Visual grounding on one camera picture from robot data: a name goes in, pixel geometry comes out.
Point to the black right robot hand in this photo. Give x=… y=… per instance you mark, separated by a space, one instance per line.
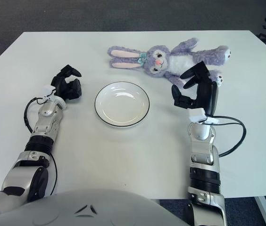
x=208 y=96

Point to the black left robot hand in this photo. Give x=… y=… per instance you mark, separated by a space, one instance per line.
x=61 y=86

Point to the purple plush bunny doll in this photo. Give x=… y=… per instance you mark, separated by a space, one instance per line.
x=177 y=62

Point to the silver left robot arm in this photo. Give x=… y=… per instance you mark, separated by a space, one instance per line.
x=44 y=122

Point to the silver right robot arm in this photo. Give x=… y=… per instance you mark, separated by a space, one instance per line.
x=205 y=164

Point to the white plate black rim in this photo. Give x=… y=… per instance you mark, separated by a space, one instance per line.
x=121 y=106

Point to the white left wrist adapter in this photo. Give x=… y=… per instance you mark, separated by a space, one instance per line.
x=47 y=90

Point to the white wrist adapter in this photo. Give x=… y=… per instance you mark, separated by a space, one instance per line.
x=47 y=90
x=197 y=117

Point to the white right wrist adapter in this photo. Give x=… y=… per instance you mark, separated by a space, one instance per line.
x=197 y=117

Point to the grey robot torso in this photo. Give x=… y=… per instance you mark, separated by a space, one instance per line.
x=88 y=207

